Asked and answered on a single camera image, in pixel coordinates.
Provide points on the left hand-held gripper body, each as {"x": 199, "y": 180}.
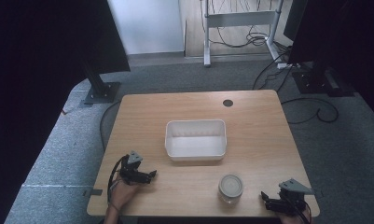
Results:
{"x": 131, "y": 172}

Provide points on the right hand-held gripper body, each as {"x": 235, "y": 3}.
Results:
{"x": 292, "y": 199}

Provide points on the person's right hand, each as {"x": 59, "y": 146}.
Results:
{"x": 292, "y": 219}

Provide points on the person's left hand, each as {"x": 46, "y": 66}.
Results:
{"x": 123, "y": 194}

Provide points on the glass jar with grey lid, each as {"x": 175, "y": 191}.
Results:
{"x": 230, "y": 188}

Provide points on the white plastic bin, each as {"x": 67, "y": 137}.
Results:
{"x": 195, "y": 146}

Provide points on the black metal stand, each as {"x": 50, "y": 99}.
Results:
{"x": 99, "y": 91}

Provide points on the black round table grommet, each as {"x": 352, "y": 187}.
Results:
{"x": 227, "y": 103}

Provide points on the black stand base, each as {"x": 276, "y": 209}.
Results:
{"x": 320, "y": 82}

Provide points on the white power strip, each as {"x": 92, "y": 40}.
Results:
{"x": 287, "y": 65}

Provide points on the black curtain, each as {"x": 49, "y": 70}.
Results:
{"x": 35, "y": 77}
{"x": 349, "y": 40}

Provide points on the dark monitor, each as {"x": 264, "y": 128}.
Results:
{"x": 295, "y": 18}

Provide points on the grey metal table bracket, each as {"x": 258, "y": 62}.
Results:
{"x": 93, "y": 192}

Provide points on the white desk frame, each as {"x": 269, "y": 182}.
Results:
{"x": 240, "y": 18}

